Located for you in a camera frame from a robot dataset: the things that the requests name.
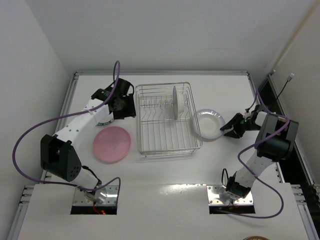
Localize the pink plastic plate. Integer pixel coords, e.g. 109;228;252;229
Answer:
92;126;132;164

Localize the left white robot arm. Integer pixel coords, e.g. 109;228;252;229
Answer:
40;78;136;203

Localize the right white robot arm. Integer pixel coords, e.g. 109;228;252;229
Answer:
220;104;299;200

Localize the brown round object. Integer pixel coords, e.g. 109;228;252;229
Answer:
243;235;270;240

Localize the metal wire dish rack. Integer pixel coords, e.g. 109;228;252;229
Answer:
135;82;203;158

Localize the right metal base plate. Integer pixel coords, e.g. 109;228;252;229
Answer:
206;185;254;207

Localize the metal base plate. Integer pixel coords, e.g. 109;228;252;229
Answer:
72;185;119;207
206;185;254;207

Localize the black usb cable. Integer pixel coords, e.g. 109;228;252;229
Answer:
276;72;295;101

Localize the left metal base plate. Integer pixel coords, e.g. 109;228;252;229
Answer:
72;185;119;207

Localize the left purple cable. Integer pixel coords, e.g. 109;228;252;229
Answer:
12;60;122;210

